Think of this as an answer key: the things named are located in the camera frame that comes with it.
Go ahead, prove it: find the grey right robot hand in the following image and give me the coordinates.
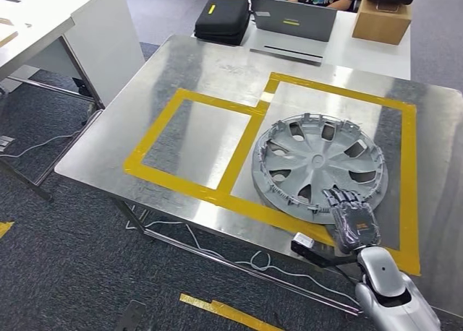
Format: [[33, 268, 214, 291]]
[[322, 187, 381, 256]]

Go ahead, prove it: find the grey plastic wheel hubcap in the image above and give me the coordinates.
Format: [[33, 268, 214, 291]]
[[252, 112, 389, 225]]

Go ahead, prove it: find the yellow workbench tape outline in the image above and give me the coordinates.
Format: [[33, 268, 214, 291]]
[[123, 72, 421, 277]]

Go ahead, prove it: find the stainless steel workbench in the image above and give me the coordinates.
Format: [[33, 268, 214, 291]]
[[54, 34, 463, 320]]

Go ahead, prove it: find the brown cardboard box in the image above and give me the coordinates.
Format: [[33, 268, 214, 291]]
[[352, 0, 413, 46]]

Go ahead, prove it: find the grey laptop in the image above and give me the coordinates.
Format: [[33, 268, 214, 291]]
[[249, 0, 338, 64]]

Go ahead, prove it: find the black zip case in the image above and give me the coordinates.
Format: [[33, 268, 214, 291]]
[[194, 0, 252, 46]]

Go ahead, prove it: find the white cabinet panel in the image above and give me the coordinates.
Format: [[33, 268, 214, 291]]
[[26, 0, 145, 108]]

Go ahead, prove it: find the stainless steel table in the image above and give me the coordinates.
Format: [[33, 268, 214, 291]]
[[0, 0, 106, 203]]

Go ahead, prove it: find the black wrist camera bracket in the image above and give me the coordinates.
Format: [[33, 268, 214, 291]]
[[291, 242, 363, 273]]

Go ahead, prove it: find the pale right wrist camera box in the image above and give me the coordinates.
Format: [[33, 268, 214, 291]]
[[291, 232, 316, 253]]

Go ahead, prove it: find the white floor cable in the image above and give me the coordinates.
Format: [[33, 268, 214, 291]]
[[125, 204, 363, 311], [0, 127, 84, 160]]

